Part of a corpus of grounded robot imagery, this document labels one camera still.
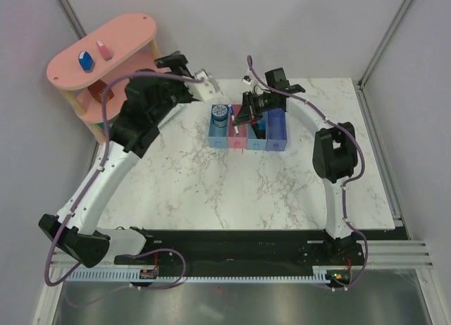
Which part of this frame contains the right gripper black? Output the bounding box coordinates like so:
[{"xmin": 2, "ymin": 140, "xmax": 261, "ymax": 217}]
[{"xmin": 233, "ymin": 91, "xmax": 275, "ymax": 127}]

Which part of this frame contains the blue tape roll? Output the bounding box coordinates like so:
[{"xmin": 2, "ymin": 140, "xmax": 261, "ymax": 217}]
[{"xmin": 211, "ymin": 104, "xmax": 229, "ymax": 128}]

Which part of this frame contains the blue white eraser block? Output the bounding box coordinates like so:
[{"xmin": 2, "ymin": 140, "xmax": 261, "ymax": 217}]
[{"xmin": 78, "ymin": 51, "xmax": 95, "ymax": 73}]

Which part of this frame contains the white blue pen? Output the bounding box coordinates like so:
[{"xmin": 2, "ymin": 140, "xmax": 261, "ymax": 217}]
[{"xmin": 228, "ymin": 104, "xmax": 240, "ymax": 135}]

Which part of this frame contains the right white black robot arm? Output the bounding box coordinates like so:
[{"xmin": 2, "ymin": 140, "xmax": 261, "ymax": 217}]
[{"xmin": 232, "ymin": 67, "xmax": 361, "ymax": 264}]

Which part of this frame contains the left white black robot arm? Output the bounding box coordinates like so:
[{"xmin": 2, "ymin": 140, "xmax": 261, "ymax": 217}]
[{"xmin": 38, "ymin": 51, "xmax": 199, "ymax": 268}]

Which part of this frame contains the pink bin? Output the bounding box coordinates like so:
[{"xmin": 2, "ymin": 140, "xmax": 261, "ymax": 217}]
[{"xmin": 227, "ymin": 114, "xmax": 247, "ymax": 149}]

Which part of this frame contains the light blue middle bin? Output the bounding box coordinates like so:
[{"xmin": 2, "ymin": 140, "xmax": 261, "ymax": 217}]
[{"xmin": 247, "ymin": 121, "xmax": 267, "ymax": 151}]

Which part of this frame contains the light blue bin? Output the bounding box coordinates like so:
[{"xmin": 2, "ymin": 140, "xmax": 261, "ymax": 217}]
[
  {"xmin": 247, "ymin": 121, "xmax": 267, "ymax": 151},
  {"xmin": 208, "ymin": 116, "xmax": 228, "ymax": 149}
]

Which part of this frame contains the light blue left bin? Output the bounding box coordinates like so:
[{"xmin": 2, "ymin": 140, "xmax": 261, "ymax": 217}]
[{"xmin": 208, "ymin": 116, "xmax": 228, "ymax": 149}]

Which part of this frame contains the purple blue bin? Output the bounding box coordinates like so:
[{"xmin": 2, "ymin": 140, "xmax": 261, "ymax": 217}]
[{"xmin": 266, "ymin": 109, "xmax": 288, "ymax": 152}]

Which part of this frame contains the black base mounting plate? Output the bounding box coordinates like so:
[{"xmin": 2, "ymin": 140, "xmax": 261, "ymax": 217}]
[{"xmin": 114, "ymin": 230, "xmax": 364, "ymax": 278}]

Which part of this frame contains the red brown patterned box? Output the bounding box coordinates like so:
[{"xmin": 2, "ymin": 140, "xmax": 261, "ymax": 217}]
[{"xmin": 87, "ymin": 80, "xmax": 114, "ymax": 103}]

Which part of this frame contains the pink white eraser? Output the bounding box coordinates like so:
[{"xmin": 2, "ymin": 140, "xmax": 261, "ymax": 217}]
[{"xmin": 96, "ymin": 40, "xmax": 112, "ymax": 61}]

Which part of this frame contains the pink three-tier wooden shelf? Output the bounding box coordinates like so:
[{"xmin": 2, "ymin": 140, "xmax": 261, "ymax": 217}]
[{"xmin": 47, "ymin": 13, "xmax": 161, "ymax": 144}]

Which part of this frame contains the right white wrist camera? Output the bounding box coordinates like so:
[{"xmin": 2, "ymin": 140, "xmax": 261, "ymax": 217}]
[{"xmin": 242, "ymin": 75, "xmax": 252, "ymax": 86}]

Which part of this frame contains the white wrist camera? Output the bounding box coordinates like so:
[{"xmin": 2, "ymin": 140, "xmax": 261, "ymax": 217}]
[
  {"xmin": 194, "ymin": 69, "xmax": 223, "ymax": 102},
  {"xmin": 242, "ymin": 75, "xmax": 252, "ymax": 86}
]

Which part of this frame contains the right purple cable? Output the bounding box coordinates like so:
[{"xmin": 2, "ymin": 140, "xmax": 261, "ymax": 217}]
[{"xmin": 246, "ymin": 54, "xmax": 369, "ymax": 293}]

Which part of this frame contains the purple cable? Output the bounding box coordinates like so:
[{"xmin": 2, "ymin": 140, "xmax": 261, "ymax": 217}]
[
  {"xmin": 246, "ymin": 54, "xmax": 369, "ymax": 293},
  {"xmin": 44, "ymin": 72, "xmax": 209, "ymax": 307}
]

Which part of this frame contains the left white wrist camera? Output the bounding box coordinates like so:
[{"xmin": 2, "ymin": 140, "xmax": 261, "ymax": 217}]
[{"xmin": 194, "ymin": 69, "xmax": 223, "ymax": 102}]

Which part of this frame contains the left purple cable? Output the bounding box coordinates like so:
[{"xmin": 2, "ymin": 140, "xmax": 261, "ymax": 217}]
[{"xmin": 44, "ymin": 72, "xmax": 209, "ymax": 307}]

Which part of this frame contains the right white cable duct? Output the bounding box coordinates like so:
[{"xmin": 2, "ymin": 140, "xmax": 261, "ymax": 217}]
[{"xmin": 312, "ymin": 266, "xmax": 330, "ymax": 284}]

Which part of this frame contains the white cable duct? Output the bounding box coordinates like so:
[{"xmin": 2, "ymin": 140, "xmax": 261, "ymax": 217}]
[
  {"xmin": 312, "ymin": 266, "xmax": 330, "ymax": 284},
  {"xmin": 66, "ymin": 267, "xmax": 159, "ymax": 283}
]

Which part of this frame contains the left white cable duct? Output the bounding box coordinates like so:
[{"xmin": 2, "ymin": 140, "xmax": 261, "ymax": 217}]
[{"xmin": 66, "ymin": 267, "xmax": 159, "ymax": 283}]

